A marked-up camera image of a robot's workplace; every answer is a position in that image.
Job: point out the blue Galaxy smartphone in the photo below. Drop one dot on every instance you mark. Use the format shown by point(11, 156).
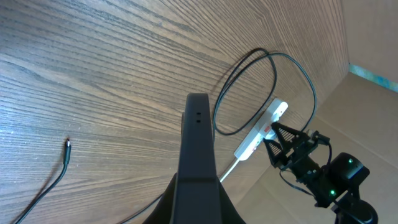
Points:
point(196, 197)

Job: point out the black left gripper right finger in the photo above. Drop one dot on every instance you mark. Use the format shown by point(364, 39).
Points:
point(229, 214)

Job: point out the white power strip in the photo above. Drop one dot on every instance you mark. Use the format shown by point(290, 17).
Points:
point(261, 130)

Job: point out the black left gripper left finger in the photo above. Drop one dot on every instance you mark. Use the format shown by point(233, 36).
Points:
point(163, 211)

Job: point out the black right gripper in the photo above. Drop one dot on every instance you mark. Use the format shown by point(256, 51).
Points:
point(293, 153)

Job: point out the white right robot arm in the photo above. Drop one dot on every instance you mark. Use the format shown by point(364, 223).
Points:
point(330, 181)

